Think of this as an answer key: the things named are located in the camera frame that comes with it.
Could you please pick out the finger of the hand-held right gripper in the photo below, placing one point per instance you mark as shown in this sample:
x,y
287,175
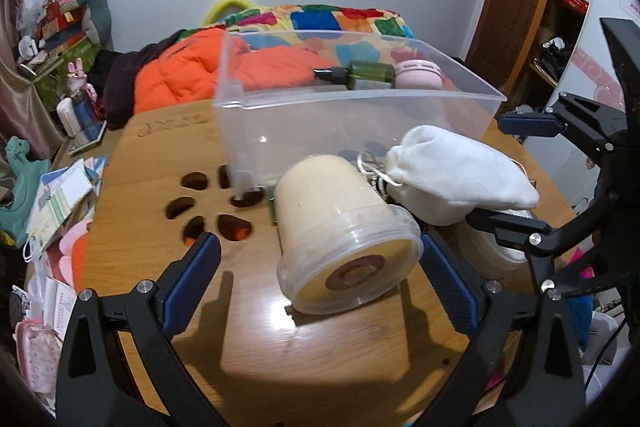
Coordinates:
x,y
505,227
530,124

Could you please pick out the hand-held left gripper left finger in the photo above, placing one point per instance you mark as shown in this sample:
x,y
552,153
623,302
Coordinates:
x,y
192,277

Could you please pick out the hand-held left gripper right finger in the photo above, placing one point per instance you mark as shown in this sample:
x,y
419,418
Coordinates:
x,y
450,289

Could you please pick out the white round container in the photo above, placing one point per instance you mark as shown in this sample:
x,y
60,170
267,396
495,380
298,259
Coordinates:
x,y
485,252

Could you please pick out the cream plastic jar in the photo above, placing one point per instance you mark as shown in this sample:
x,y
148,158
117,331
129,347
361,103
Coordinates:
x,y
325,217

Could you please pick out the clear plastic storage box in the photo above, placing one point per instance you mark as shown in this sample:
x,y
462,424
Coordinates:
x,y
300,127

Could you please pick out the wooden desktop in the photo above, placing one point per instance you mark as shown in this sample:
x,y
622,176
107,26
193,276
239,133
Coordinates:
x,y
150,157

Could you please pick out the white panel with pink print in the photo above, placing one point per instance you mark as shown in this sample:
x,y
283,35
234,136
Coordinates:
x,y
590,72

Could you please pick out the pink round case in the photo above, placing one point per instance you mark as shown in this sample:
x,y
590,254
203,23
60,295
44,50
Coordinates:
x,y
417,77

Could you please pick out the pile of paper booklets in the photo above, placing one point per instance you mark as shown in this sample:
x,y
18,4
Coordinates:
x,y
60,202

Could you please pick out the green dropper bottle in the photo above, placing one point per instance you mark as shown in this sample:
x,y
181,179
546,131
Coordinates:
x,y
370,74

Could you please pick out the pink dotted bag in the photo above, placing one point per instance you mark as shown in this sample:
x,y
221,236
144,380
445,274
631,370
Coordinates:
x,y
37,357

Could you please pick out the teal plush toy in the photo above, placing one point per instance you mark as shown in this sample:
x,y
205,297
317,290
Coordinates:
x,y
22,187

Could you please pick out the blue bottle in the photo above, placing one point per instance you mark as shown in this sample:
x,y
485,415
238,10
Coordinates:
x,y
85,117

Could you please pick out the orange jacket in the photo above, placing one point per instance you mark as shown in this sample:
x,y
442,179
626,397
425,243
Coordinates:
x,y
170,77

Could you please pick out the white bottle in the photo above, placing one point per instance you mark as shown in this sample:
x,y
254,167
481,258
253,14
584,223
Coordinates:
x,y
65,117

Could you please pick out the dark garment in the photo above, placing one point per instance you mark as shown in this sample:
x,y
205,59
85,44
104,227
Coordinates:
x,y
117,82

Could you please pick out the pink rabbit toy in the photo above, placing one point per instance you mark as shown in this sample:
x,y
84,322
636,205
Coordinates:
x,y
78,79

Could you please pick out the colourful patchwork blanket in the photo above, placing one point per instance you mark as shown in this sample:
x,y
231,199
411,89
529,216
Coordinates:
x,y
320,14

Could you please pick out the green storage box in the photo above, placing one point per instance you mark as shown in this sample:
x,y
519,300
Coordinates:
x,y
60,72

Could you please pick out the pink curtain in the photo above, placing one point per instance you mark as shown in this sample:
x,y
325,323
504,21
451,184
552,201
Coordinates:
x,y
20,97

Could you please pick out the yellow foam tube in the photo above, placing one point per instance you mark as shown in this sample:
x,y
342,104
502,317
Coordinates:
x,y
225,2

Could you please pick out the grey plush cushion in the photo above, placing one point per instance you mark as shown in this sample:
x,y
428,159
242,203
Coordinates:
x,y
97,12

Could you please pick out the patchwork fabric bag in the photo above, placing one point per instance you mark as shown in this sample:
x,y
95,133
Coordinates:
x,y
60,19

